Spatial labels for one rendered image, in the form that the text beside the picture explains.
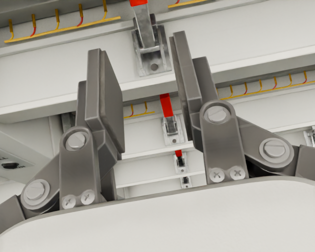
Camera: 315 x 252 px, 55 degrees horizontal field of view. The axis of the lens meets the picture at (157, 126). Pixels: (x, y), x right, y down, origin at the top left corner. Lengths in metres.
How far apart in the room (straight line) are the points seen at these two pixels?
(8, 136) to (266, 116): 0.33
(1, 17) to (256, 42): 0.21
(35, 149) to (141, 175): 0.31
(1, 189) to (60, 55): 0.51
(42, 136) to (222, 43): 0.25
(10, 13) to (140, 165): 0.43
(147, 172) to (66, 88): 0.40
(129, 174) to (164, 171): 0.07
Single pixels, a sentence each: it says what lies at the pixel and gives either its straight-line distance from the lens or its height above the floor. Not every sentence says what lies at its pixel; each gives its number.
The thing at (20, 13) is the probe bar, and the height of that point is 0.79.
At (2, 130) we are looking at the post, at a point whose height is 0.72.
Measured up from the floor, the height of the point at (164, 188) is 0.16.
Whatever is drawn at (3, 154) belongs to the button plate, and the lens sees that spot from 0.39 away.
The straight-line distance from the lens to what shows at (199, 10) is 0.27.
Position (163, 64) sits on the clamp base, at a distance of 0.23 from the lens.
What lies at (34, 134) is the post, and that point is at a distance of 0.39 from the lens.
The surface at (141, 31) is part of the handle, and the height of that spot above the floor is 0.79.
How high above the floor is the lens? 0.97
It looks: 68 degrees down
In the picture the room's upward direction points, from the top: 21 degrees counter-clockwise
